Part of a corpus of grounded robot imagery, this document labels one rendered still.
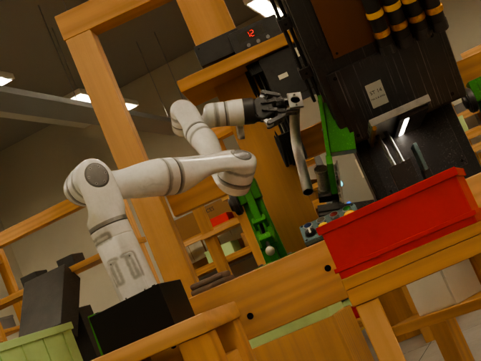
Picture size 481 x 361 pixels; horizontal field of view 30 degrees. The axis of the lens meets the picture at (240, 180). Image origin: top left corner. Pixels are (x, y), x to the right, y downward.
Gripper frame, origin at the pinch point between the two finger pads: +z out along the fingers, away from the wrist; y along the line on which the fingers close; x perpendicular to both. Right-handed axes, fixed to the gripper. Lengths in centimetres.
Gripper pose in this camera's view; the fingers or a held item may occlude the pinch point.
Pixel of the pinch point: (291, 106)
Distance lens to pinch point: 257.4
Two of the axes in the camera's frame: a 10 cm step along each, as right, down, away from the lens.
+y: -1.3, -7.9, 6.0
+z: 9.9, -1.2, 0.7
